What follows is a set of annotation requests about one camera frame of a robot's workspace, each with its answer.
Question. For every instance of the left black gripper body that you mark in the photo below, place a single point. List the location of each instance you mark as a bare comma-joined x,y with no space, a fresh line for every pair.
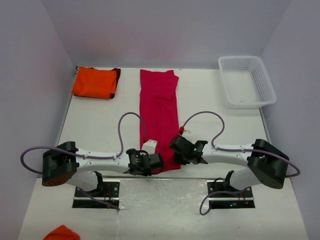
146,172

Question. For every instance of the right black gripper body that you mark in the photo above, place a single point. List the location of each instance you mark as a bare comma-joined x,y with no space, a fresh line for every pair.
181,159

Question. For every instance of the pink t shirt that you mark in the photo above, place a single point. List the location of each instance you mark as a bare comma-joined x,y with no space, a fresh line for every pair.
159,111

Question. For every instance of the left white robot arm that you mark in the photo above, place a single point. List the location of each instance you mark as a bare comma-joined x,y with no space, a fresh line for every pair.
67,164

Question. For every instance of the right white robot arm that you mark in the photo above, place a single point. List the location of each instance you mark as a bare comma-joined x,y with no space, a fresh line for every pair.
262,162

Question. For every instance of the white plastic basket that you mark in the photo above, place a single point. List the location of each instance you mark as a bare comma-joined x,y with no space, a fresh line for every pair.
246,82

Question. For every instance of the folded orange t shirt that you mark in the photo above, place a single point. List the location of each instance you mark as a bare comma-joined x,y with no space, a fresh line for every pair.
94,83

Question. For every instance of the orange cloth at bottom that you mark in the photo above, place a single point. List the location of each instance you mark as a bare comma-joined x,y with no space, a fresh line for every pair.
62,233

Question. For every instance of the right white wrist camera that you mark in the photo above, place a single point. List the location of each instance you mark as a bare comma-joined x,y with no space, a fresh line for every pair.
187,134

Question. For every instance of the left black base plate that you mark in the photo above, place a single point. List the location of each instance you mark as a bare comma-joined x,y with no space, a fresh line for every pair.
109,194

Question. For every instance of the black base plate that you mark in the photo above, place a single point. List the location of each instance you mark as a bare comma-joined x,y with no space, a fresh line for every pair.
109,194
228,201

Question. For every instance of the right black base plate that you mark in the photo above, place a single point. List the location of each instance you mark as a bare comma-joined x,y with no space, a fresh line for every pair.
228,201

